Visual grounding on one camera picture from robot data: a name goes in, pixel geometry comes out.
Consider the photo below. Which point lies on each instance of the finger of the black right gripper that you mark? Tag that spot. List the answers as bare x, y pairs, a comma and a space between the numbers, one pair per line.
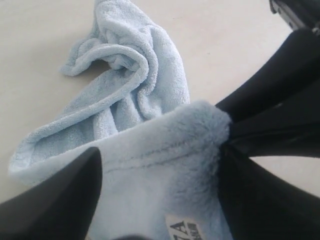
292, 128

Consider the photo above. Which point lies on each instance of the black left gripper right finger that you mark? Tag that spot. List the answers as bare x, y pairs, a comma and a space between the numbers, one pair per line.
258, 205

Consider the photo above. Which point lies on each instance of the light blue fluffy towel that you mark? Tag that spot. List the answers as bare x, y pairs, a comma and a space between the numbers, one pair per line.
160, 153

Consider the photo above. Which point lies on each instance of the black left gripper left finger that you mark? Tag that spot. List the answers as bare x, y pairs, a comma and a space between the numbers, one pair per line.
59, 208

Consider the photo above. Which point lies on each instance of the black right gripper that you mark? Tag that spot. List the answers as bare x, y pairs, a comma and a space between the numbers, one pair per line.
294, 66

